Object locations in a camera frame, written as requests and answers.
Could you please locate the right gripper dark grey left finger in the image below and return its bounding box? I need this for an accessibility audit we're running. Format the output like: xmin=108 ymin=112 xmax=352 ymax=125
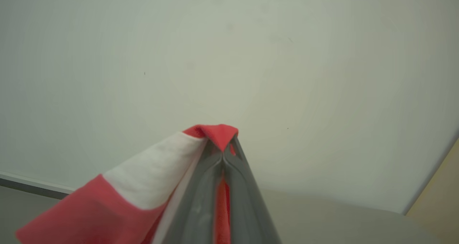
xmin=162 ymin=141 xmax=224 ymax=244

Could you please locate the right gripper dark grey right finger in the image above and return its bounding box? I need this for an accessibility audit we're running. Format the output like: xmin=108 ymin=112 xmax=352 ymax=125
xmin=222 ymin=136 xmax=282 ymax=244

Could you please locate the red and white clothing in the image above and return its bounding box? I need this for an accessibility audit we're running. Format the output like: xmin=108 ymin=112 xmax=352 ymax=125
xmin=15 ymin=124 xmax=239 ymax=244

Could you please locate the white and black baseboard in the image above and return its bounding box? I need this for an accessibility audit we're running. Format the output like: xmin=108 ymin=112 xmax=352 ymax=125
xmin=0 ymin=171 xmax=76 ymax=200

